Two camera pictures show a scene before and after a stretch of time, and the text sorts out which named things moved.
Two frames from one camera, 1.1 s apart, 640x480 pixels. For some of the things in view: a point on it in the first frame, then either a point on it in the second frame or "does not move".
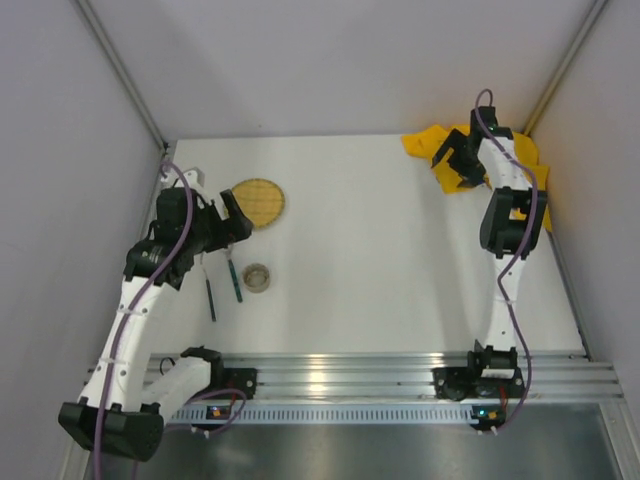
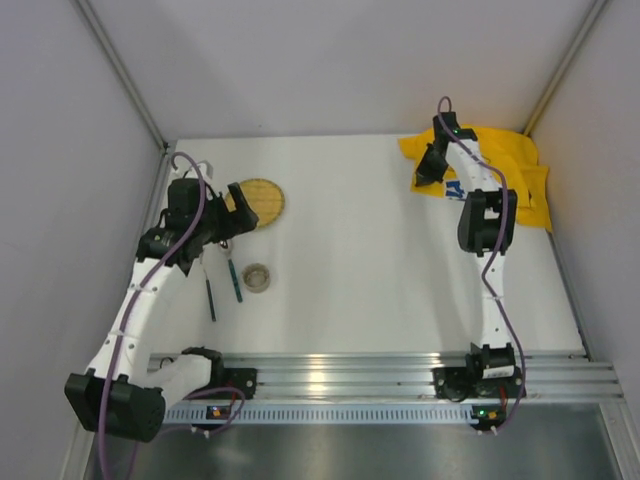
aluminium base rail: (311, 376) does not move
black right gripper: (463, 157) to (433, 160)
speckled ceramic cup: (256, 277) does not move
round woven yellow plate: (261, 200) does not move
